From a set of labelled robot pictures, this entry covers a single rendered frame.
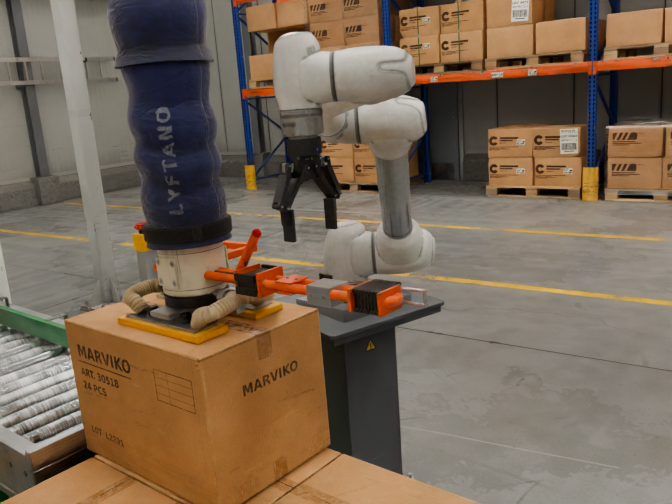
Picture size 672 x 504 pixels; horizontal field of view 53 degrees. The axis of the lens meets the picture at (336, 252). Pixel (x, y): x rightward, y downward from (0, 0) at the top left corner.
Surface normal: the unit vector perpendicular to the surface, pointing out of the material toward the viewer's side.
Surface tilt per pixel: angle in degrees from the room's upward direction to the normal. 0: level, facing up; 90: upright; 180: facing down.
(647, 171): 90
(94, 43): 90
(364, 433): 90
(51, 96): 90
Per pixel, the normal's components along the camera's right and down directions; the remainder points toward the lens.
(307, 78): -0.03, 0.27
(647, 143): -0.57, 0.23
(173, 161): 0.14, -0.15
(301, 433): 0.76, 0.08
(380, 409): 0.58, 0.15
